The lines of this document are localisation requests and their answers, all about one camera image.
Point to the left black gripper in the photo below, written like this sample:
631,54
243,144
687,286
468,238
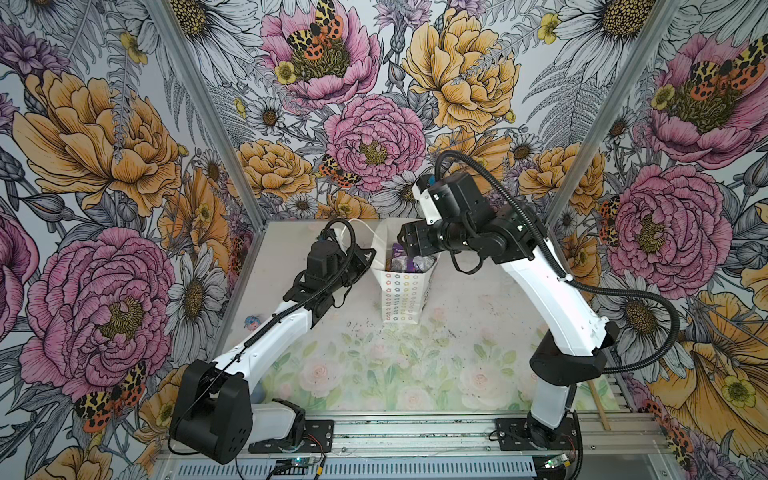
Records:
360,260

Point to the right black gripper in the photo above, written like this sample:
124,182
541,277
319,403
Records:
418,232

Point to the purple snack packet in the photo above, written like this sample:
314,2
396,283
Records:
400,262

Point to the white printed paper bag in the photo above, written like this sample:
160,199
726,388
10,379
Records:
403,296

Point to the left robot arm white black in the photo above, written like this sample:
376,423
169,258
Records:
214,414

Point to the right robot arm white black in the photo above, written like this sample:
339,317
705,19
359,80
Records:
457,218

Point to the wooden mallet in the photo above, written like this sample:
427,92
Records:
599,406

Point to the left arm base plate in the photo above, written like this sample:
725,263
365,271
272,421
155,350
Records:
309,436

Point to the aluminium frame rail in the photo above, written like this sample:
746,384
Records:
421,434

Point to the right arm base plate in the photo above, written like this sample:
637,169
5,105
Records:
524,434

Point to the white vented cable duct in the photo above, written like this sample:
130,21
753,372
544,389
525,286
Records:
499,467

